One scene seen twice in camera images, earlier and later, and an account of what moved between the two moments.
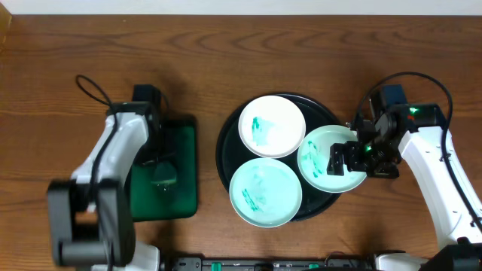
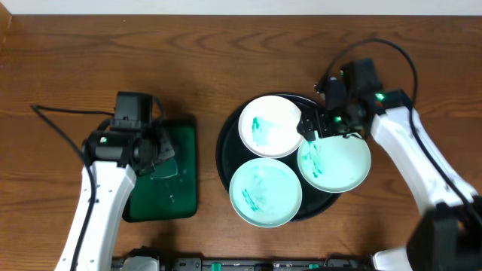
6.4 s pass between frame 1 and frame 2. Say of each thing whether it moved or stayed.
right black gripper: moved
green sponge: moved
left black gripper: stayed
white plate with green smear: stayed
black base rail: stayed
